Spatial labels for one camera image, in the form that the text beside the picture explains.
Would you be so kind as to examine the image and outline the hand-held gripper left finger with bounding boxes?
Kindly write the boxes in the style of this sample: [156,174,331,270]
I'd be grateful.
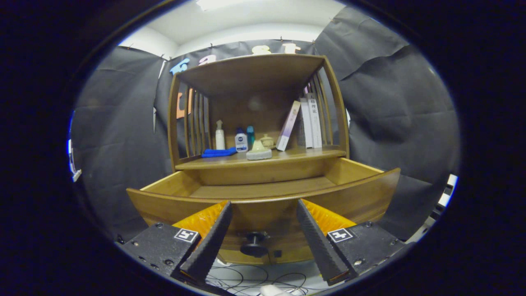
[122,201,233,284]

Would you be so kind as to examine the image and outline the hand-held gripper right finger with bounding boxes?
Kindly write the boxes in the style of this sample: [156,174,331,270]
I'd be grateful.
[296,199,410,287]

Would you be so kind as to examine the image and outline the wooden drawer with black knob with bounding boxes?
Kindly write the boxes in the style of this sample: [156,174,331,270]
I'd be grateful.
[126,157,401,258]

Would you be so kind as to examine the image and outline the pale green scrub brush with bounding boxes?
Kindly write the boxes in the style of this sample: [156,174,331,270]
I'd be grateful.
[246,140,272,161]

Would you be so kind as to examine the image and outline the wooden countertop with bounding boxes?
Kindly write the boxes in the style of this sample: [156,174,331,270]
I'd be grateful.
[175,146,346,170]

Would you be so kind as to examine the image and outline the wooden cabinet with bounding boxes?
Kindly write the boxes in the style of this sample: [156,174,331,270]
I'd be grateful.
[167,53,351,265]

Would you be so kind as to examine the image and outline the blue folded cloth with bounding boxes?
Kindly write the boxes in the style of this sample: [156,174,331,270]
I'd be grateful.
[201,148,238,158]

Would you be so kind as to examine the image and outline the white pump bottle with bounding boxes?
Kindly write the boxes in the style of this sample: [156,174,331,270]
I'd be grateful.
[215,120,226,150]

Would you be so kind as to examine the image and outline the white lotion bottle blue cap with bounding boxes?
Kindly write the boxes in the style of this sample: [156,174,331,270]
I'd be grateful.
[235,128,249,153]

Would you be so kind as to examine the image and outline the purple and white book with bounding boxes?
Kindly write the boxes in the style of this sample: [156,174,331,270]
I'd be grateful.
[276,100,301,151]

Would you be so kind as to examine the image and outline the white book black lettering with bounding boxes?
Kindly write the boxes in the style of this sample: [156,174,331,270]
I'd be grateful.
[306,92,323,148]

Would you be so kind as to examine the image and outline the white hanging device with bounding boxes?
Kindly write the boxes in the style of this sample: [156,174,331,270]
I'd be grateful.
[68,139,82,183]

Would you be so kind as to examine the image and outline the black floor cables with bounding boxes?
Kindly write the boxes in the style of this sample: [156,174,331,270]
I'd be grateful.
[205,263,309,296]

